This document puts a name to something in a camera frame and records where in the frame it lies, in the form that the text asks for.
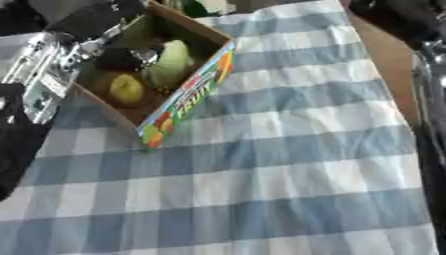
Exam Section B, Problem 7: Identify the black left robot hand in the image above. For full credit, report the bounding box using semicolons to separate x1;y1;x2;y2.
94;45;162;73

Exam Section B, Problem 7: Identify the cardboard box with printed side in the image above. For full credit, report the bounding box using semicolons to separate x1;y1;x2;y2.
71;1;237;149

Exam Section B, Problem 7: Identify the yellow-green toy fruit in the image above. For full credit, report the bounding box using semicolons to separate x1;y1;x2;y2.
108;73;146;105

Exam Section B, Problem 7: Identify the pale green toy vegetable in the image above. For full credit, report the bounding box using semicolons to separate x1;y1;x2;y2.
146;39;197;90

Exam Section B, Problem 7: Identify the dark green and white object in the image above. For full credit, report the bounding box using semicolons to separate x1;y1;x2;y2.
167;0;237;18

